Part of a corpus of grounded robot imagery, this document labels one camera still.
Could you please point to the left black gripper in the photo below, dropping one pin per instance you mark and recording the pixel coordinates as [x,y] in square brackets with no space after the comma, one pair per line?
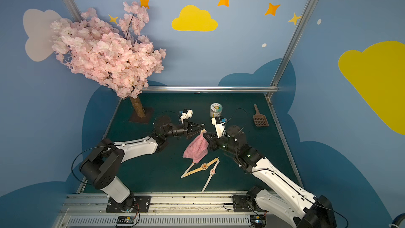
[188,128]

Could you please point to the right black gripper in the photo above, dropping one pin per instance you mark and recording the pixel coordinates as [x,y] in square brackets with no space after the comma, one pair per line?
[213,140]

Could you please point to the pink cloth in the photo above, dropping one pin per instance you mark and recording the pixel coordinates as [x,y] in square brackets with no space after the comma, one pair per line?
[197,149]

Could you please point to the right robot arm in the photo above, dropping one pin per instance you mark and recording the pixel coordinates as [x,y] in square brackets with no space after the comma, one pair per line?
[285,199]

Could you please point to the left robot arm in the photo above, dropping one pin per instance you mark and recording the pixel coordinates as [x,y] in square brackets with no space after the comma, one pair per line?
[102,165]

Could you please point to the jar with sunflower lid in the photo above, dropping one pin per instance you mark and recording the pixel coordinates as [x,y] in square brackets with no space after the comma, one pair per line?
[215,110]

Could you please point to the brown litter scoop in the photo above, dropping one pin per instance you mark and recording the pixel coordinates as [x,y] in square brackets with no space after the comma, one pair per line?
[260,120]

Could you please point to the right circuit board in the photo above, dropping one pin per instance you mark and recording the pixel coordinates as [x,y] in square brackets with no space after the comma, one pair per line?
[257,221]

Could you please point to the circuit board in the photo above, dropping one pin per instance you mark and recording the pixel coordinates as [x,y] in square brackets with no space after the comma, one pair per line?
[125,221]
[257,221]

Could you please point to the pink blossom tree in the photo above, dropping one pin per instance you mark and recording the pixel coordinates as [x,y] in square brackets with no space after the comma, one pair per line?
[117,57]

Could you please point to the left circuit board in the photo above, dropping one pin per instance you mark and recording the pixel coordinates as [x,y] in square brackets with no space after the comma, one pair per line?
[125,221]

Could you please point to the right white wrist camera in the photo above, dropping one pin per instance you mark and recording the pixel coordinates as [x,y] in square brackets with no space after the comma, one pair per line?
[219,123]

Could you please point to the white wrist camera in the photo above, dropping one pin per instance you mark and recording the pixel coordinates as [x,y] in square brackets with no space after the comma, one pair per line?
[219,123]
[185,115]

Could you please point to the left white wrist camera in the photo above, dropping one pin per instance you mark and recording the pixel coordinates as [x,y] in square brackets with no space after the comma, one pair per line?
[185,115]

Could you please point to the gold strap watch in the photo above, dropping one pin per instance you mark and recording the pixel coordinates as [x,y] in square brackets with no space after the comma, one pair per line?
[203,167]

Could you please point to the white strap watch right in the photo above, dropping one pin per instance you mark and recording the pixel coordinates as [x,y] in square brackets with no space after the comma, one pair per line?
[212,173]

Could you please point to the white strap watch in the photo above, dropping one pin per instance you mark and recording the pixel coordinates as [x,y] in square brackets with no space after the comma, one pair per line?
[212,173]
[187,170]

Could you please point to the white strap watch left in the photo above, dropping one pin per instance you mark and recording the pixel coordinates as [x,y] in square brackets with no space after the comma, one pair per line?
[187,170]

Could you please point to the back aluminium frame bar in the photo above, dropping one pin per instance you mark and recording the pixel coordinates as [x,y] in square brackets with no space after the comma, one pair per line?
[211,89]

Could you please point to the brown tree base plate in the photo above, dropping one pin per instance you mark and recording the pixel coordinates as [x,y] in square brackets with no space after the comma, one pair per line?
[148,111]

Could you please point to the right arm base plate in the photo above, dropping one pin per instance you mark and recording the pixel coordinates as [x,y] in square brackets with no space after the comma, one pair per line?
[247,203]

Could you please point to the aluminium front rail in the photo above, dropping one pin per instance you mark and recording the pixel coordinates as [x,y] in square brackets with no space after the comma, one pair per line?
[167,210]

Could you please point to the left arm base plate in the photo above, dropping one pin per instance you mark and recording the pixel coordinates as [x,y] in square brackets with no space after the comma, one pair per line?
[139,204]

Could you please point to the right aluminium frame post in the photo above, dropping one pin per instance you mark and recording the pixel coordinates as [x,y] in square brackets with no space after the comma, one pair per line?
[299,30]

